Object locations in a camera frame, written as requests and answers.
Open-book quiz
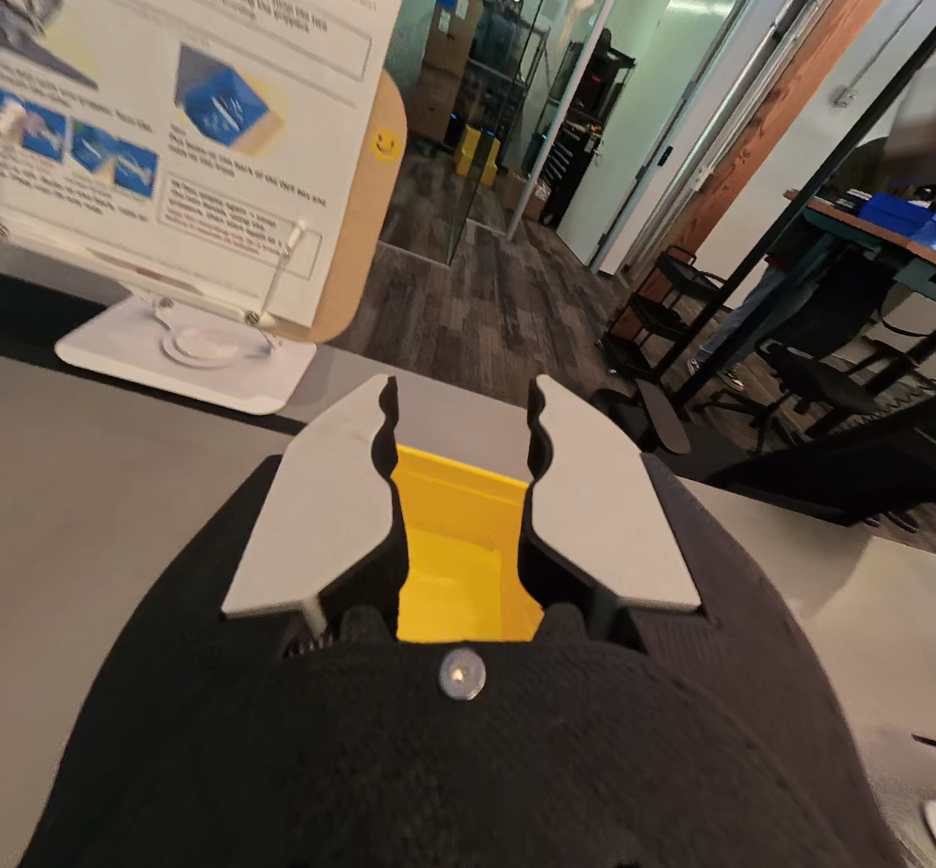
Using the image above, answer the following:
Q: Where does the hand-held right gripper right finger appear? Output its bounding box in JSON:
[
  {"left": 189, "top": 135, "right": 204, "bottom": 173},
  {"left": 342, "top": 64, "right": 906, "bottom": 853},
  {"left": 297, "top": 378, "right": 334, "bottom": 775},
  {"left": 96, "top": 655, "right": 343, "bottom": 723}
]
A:
[{"left": 516, "top": 374, "right": 703, "bottom": 642}]

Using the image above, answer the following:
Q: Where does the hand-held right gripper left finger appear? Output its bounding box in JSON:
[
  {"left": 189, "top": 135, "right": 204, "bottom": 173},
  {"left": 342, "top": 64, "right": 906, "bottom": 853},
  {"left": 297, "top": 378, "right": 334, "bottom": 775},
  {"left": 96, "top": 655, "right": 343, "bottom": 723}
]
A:
[{"left": 221, "top": 373, "right": 409, "bottom": 648}]

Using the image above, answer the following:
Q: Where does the yellow plastic bin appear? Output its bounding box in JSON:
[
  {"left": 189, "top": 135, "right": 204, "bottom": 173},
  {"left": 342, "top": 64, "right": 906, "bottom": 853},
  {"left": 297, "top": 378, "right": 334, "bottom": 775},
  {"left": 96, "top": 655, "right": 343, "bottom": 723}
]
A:
[{"left": 390, "top": 444, "right": 546, "bottom": 644}]

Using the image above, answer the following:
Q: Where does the white document stand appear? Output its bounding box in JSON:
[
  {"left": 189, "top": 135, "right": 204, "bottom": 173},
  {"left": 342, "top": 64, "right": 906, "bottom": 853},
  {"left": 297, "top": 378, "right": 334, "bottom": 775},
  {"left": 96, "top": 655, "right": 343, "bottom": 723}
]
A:
[{"left": 0, "top": 217, "right": 317, "bottom": 417}]

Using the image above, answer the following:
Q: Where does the black utility cart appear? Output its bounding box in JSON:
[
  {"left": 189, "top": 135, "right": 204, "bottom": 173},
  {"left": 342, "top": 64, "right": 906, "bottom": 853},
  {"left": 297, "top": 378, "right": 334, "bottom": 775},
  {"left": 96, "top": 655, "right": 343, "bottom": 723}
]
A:
[{"left": 603, "top": 245, "right": 731, "bottom": 385}]

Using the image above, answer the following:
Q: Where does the black office chair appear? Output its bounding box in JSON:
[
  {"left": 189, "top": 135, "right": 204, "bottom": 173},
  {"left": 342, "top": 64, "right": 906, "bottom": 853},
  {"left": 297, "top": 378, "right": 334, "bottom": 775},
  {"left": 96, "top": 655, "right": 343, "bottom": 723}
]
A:
[{"left": 753, "top": 337, "right": 882, "bottom": 452}]

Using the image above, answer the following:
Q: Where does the wooden backing board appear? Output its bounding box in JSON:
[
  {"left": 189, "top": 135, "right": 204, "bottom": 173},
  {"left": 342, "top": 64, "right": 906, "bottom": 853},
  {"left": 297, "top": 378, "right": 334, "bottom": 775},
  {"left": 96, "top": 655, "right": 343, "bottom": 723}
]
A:
[{"left": 303, "top": 67, "right": 409, "bottom": 346}]

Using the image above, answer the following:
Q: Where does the brown cardboard box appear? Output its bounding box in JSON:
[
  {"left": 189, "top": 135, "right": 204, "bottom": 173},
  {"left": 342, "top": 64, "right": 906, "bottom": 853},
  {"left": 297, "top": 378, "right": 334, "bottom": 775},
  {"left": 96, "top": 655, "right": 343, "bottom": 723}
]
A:
[
  {"left": 501, "top": 169, "right": 546, "bottom": 221},
  {"left": 423, "top": 0, "right": 485, "bottom": 78}
]

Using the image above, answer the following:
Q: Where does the black tool cabinet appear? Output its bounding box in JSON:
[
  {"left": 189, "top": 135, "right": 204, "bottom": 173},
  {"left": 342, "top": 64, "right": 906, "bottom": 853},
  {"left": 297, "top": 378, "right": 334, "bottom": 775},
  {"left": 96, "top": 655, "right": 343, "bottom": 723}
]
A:
[{"left": 545, "top": 27, "right": 637, "bottom": 229}]

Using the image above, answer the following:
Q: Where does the wood-top standing desk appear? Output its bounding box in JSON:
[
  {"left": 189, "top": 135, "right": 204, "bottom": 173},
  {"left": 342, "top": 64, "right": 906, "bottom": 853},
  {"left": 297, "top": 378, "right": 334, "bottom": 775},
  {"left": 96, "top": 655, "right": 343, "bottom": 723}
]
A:
[{"left": 782, "top": 186, "right": 936, "bottom": 401}]

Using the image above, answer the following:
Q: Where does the yellow floor box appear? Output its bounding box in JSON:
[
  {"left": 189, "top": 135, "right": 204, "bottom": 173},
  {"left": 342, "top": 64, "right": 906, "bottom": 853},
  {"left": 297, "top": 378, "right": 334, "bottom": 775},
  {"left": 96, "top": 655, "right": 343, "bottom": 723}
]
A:
[{"left": 455, "top": 123, "right": 503, "bottom": 186}]

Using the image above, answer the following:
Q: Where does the printed instruction sheet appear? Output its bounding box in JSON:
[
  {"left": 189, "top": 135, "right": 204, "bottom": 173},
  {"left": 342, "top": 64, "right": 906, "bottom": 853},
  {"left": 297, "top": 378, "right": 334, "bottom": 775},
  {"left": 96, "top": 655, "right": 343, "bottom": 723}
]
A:
[{"left": 0, "top": 0, "right": 429, "bottom": 324}]

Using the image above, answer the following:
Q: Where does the dark blue storage bin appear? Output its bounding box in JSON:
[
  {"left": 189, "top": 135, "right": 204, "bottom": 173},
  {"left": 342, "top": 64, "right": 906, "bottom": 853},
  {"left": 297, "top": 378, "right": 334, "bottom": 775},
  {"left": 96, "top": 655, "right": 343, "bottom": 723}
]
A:
[{"left": 859, "top": 191, "right": 936, "bottom": 243}]

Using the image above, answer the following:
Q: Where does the glass office door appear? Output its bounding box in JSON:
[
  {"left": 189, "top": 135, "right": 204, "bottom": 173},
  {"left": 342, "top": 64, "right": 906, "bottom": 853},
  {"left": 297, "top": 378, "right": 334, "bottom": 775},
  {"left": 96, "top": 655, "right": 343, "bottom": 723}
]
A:
[{"left": 585, "top": 0, "right": 791, "bottom": 276}]

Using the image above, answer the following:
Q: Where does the black stand pole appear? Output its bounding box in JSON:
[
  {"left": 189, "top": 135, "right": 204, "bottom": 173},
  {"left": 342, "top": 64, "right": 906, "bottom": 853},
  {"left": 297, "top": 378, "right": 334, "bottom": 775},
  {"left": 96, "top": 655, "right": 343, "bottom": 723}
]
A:
[{"left": 662, "top": 27, "right": 936, "bottom": 408}]

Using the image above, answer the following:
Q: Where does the wooden support post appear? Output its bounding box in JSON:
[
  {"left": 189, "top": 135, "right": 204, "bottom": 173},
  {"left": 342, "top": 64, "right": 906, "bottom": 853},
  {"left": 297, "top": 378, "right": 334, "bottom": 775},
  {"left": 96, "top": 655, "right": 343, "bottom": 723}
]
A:
[{"left": 654, "top": 0, "right": 936, "bottom": 265}]

